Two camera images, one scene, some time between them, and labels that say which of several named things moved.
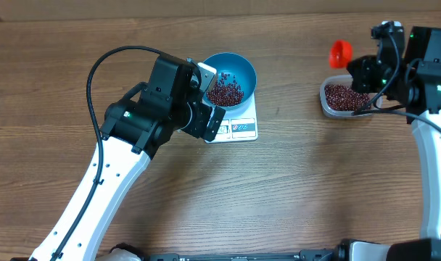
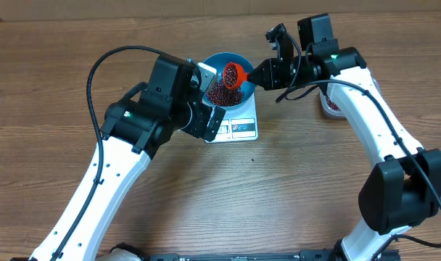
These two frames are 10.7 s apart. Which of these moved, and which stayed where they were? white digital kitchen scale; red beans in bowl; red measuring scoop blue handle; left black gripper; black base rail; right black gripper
Moved: red measuring scoop blue handle; right black gripper
Stayed: red beans in bowl; left black gripper; white digital kitchen scale; black base rail
